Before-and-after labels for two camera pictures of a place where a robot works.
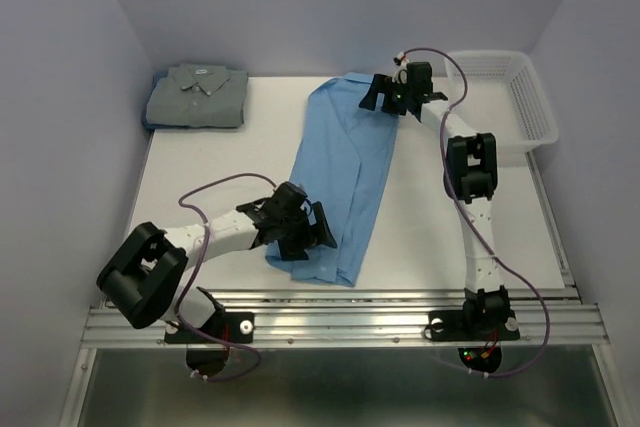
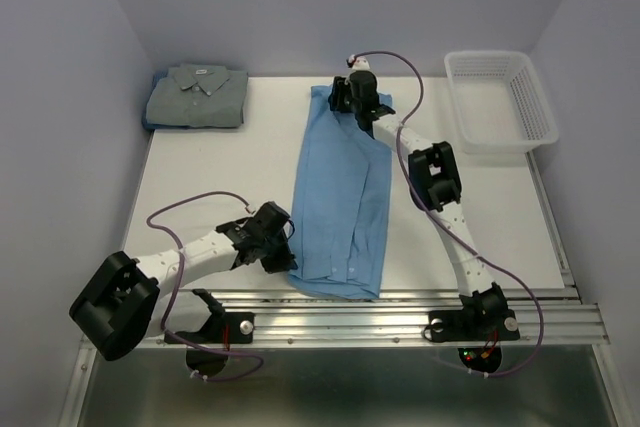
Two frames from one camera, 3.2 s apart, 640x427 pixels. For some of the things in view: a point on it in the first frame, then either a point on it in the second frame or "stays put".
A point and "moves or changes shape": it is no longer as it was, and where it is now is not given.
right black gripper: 380,84 to 338,86
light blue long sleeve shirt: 342,162 moves or changes shape
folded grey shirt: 197,95 stays put
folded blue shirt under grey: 148,125 stays put
